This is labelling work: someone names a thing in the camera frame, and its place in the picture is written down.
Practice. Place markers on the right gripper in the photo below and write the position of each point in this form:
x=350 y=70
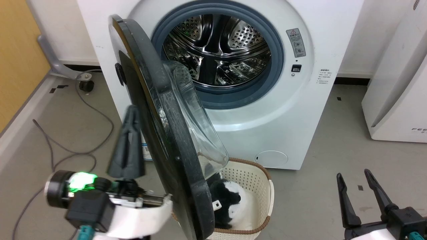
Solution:
x=403 y=223

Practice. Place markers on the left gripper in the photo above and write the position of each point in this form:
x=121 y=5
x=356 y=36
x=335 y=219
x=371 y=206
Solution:
x=140 y=216

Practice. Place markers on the dark grey round washer door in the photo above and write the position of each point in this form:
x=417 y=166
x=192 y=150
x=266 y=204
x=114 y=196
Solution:
x=166 y=140

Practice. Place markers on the white front-load washing machine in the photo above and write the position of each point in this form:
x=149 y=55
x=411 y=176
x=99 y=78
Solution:
x=283 y=116

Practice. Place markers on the black door latch slot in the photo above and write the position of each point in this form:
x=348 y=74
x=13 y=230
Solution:
x=296 y=68

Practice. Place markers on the grey rubber door gasket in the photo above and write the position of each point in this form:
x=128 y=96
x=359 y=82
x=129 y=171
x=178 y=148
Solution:
x=276 y=60

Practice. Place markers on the blue and white sticker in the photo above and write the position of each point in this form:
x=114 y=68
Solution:
x=146 y=151

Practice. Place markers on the black caster wheel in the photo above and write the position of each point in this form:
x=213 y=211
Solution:
x=86 y=85

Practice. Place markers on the round white filter cover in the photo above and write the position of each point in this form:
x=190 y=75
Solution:
x=271 y=159

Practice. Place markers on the white laundry basket brown rim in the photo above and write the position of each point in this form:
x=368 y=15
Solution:
x=257 y=186

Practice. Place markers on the white appliance cabinet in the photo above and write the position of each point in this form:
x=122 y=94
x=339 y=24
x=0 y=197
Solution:
x=397 y=93

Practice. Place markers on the grey metal stand leg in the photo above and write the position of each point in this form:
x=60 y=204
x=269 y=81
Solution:
x=55 y=63

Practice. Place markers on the black and white garment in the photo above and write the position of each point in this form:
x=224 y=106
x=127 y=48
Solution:
x=243 y=206

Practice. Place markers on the steel washer drum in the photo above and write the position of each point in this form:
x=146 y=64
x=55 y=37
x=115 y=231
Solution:
x=230 y=50

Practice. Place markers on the orange wooden panel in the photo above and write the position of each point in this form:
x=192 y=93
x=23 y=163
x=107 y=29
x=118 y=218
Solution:
x=16 y=56

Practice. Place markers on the grey warning sticker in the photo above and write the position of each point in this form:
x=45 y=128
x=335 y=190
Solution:
x=296 y=42

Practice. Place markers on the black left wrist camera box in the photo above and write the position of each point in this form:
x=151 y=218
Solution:
x=90 y=210

